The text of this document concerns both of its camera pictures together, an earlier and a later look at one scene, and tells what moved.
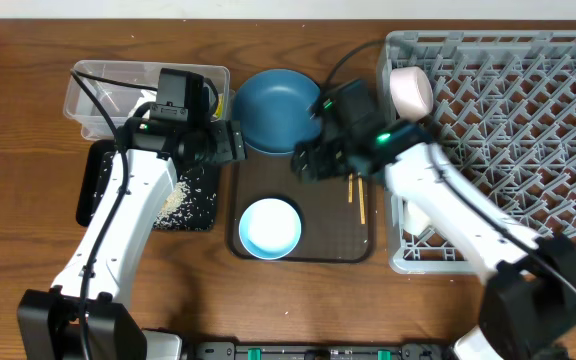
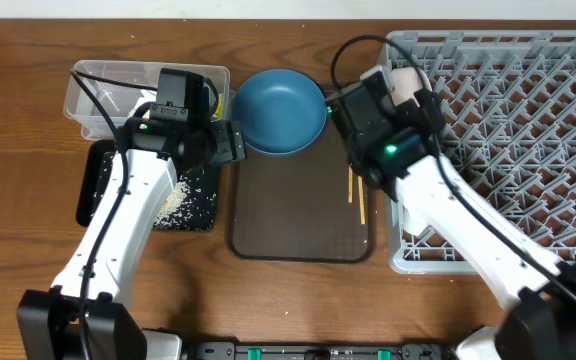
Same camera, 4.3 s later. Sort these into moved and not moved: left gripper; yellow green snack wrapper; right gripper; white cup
Moved: right gripper
Not moved: white cup; left gripper; yellow green snack wrapper
